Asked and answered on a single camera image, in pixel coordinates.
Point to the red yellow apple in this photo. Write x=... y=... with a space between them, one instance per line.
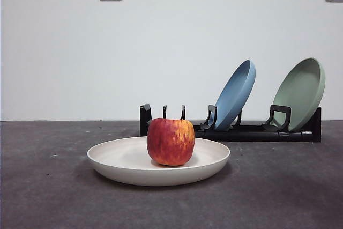
x=170 y=141

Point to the cream yellow plate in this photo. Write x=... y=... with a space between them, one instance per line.
x=120 y=159

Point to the black plate rack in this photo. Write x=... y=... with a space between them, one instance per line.
x=241 y=134

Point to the green plate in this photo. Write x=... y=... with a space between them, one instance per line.
x=297 y=95

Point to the blue plate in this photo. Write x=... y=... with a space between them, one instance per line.
x=233 y=97

